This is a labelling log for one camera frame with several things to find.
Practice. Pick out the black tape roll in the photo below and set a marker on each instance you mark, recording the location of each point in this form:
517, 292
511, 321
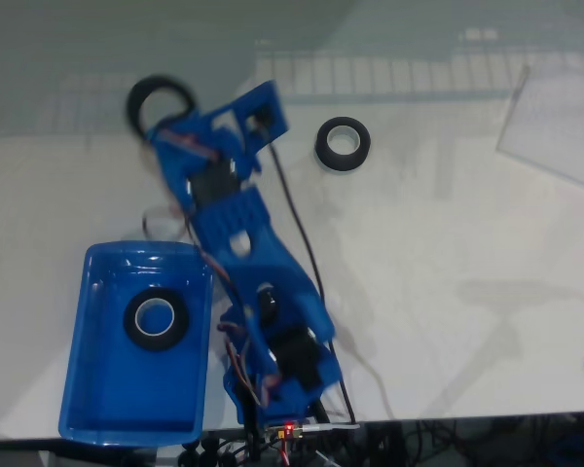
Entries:
135, 97
343, 164
180, 331

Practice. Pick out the blue plastic bin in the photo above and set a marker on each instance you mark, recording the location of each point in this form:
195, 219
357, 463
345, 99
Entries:
126, 389

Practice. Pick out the controller board with red light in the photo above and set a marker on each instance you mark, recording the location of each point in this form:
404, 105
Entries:
287, 430

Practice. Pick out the black clamp knob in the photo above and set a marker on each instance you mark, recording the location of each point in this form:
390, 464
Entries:
191, 455
210, 445

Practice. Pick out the blue camera box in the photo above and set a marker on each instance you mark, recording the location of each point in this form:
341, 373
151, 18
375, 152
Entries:
277, 121

